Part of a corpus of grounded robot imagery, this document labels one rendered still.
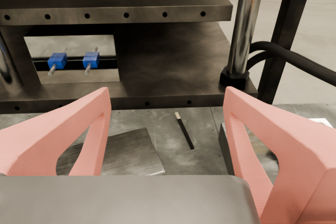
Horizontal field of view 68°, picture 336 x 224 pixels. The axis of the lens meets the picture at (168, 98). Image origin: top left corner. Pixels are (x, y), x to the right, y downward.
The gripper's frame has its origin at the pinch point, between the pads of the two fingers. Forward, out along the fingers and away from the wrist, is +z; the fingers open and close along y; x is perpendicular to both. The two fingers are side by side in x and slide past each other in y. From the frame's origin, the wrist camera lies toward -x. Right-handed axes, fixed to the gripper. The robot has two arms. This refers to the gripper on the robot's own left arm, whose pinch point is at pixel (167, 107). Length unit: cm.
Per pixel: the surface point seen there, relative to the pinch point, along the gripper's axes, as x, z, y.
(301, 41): 111, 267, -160
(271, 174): 26.0, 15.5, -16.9
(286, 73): 113, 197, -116
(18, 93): 39, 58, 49
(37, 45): 24, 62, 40
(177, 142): 38, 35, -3
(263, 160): 25.4, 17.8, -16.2
